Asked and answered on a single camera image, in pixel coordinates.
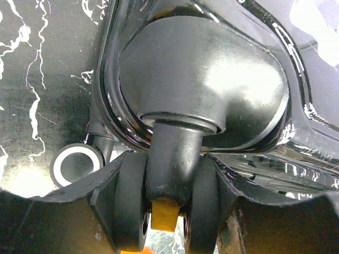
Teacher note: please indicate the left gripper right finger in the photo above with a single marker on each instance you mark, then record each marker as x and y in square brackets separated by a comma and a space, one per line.
[254, 219]

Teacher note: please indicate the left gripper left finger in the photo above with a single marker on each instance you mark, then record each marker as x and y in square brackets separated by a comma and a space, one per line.
[73, 219]

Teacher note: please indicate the white black space suitcase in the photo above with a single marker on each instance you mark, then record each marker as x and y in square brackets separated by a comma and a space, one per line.
[254, 83]

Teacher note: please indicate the orange plastic bin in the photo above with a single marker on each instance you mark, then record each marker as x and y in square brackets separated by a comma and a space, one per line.
[145, 250]

